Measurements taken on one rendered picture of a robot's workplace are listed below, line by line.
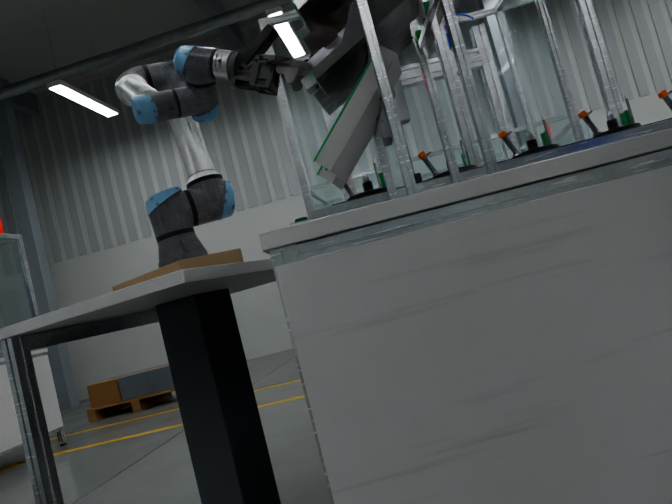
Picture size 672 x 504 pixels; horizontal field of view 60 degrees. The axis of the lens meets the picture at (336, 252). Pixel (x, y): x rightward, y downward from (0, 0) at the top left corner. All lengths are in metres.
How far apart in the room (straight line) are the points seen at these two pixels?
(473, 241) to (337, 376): 0.31
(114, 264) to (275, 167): 3.37
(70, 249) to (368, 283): 10.72
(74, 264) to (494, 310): 10.79
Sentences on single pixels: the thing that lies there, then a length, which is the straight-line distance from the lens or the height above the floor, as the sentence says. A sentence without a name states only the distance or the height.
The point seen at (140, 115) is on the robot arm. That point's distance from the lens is 1.60.
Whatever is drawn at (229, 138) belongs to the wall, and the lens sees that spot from 10.51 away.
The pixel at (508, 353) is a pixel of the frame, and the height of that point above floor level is 0.57.
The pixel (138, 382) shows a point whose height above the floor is 0.30.
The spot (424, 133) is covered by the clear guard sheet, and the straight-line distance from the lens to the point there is 3.18.
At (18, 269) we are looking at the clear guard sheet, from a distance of 6.16.
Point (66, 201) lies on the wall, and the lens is 11.70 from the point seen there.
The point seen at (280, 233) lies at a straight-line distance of 0.97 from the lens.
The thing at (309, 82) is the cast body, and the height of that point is 1.25.
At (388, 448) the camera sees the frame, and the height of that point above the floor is 0.47.
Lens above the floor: 0.73
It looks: 4 degrees up
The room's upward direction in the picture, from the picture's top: 14 degrees counter-clockwise
